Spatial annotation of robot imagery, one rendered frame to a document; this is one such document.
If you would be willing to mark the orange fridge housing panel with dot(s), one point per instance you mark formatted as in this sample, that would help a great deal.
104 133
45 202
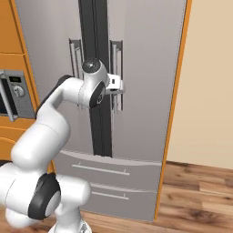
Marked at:
174 91

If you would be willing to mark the large steel fridge drawer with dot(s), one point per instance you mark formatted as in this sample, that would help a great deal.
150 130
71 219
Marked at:
142 176

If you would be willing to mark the orange cupboard door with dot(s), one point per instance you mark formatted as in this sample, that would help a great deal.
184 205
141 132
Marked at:
9 24

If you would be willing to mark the steel built-in microwave oven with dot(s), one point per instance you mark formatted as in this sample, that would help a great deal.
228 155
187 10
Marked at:
21 97

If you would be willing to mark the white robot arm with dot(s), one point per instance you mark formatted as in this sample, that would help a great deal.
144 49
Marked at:
45 130

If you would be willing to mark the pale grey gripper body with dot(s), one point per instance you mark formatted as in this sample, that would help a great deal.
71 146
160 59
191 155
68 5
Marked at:
120 89

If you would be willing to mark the stainless steel fridge door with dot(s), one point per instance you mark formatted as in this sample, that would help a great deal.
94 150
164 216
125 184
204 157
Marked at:
145 75
48 39

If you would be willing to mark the orange drawer front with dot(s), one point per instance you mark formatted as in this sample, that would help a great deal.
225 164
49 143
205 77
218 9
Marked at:
12 127

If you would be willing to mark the small steel fridge drawer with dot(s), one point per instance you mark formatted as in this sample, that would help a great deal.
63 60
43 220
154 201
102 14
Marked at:
139 204

